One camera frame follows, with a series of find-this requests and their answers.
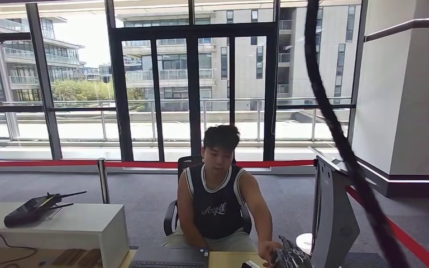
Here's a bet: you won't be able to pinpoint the person's left hand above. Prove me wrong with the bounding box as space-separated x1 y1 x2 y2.
258 240 283 265

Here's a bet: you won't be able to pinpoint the person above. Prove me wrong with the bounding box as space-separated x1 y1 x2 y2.
163 125 284 266

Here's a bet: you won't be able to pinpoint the grey kiosk with white base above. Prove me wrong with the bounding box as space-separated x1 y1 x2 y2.
295 146 361 268

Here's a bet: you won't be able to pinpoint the dark grey laptop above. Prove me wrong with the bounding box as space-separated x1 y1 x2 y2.
128 247 211 268

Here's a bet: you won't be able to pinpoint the black office chair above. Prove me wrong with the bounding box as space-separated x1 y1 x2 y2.
163 155 253 237

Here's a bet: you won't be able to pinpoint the red barrier belt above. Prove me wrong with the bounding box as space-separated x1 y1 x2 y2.
345 185 429 268
0 160 99 168
105 160 315 169

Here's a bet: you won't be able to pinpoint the dark brown wooden block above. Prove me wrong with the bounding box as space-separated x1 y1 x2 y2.
77 250 103 268
51 248 87 266

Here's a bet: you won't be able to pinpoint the beige office building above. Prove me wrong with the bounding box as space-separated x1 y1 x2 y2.
116 0 361 112

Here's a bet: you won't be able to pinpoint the white counter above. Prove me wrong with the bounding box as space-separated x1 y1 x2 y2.
0 201 130 268

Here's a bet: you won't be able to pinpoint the metal balcony railing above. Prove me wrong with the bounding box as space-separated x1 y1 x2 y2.
0 97 353 143

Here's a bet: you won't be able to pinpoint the clear acrylic stand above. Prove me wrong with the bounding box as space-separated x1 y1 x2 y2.
44 208 63 221

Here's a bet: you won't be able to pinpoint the black controller with antennas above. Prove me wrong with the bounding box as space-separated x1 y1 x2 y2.
3 190 88 228

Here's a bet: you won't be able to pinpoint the green trees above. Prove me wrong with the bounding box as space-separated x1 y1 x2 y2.
51 79 146 112

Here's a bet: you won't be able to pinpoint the glass balcony building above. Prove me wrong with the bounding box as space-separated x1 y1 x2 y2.
0 16 85 103

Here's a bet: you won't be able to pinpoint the thick black braided cable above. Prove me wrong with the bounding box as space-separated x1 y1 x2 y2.
304 0 409 268

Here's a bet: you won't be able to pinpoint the black glass door frame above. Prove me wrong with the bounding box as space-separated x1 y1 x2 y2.
105 22 280 162

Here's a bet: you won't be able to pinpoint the silver stanchion post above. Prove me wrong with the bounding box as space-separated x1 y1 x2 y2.
97 158 111 205

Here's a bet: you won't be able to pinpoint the black window frame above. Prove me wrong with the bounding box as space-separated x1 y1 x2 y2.
0 0 365 162

